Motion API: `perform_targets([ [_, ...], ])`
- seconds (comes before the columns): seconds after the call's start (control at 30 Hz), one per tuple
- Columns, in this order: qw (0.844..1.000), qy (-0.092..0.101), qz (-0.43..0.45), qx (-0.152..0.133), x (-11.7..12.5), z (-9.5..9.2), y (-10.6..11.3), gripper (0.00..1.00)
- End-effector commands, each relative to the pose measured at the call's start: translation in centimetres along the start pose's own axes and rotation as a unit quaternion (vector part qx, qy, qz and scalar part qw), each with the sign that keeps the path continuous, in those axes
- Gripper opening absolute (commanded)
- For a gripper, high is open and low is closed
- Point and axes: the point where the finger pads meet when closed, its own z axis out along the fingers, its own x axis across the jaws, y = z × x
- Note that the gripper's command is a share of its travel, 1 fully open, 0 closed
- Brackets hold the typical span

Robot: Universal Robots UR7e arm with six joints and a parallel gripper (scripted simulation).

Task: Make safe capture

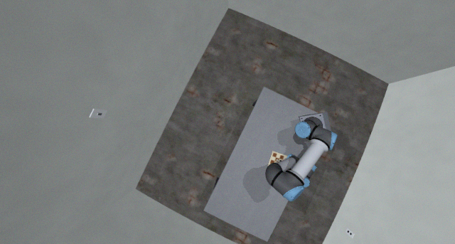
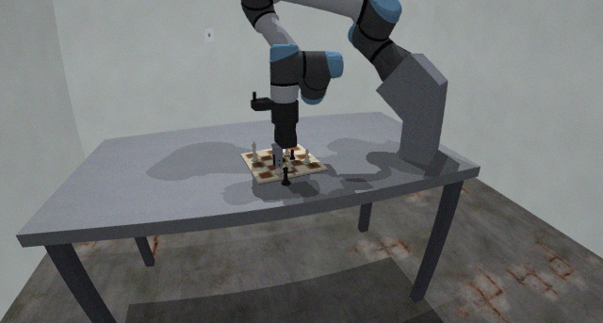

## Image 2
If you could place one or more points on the brown and cream chessboard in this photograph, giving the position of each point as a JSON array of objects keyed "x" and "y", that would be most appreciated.
[{"x": 263, "y": 170}]

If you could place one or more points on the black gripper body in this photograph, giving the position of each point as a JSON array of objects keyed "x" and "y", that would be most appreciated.
[{"x": 284, "y": 117}]

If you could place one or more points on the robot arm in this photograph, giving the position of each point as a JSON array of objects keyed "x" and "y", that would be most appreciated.
[{"x": 373, "y": 22}]

